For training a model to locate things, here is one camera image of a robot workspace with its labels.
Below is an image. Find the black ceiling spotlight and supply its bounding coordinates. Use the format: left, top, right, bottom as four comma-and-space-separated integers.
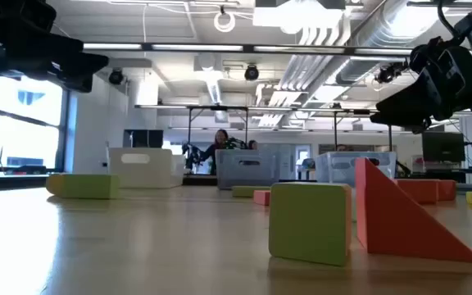
107, 67, 125, 87
243, 63, 261, 83

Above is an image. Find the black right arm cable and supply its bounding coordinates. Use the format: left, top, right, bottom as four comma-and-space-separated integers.
436, 0, 462, 40

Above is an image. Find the silver ventilation duct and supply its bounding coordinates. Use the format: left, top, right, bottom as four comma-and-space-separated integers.
334, 0, 442, 87

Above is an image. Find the black ceiling camera device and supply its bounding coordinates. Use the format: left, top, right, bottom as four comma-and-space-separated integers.
374, 60, 411, 85

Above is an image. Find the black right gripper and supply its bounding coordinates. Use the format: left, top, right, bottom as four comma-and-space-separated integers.
369, 35, 472, 135

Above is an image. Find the black cabinet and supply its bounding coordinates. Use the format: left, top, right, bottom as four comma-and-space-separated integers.
121, 129, 166, 149

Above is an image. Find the black metal frame rig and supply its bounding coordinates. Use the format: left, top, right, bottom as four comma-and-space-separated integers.
186, 104, 251, 146
333, 107, 394, 154

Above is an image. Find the green cube block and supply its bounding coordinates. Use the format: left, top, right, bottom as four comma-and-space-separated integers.
268, 181, 353, 267

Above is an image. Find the clear plastic bin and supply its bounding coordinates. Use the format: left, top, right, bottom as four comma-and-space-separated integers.
315, 151, 397, 188

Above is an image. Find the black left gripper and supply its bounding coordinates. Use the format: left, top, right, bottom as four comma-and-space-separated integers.
0, 20, 111, 93

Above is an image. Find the large window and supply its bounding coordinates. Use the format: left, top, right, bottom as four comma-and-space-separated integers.
0, 75, 70, 175

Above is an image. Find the green rectangular block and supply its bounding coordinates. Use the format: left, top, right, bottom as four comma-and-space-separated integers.
45, 172, 120, 201
231, 185, 272, 199

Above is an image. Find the white coiled cable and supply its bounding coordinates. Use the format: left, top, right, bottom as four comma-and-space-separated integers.
212, 5, 237, 34

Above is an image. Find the red triangular block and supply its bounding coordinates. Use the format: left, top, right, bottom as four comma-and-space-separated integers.
355, 157, 472, 265

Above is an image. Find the black aluminium table frame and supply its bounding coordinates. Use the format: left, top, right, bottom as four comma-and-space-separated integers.
0, 170, 472, 196

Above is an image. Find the long ceiling light bar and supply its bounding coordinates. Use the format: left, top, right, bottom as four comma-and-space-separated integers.
81, 41, 415, 57

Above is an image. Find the black computer monitor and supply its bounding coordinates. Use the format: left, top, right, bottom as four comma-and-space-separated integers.
420, 130, 466, 164

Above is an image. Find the grey translucent plastic bin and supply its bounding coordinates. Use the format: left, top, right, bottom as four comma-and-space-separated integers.
215, 147, 282, 191

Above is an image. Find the white plastic bin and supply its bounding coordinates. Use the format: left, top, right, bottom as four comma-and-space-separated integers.
107, 147, 186, 190

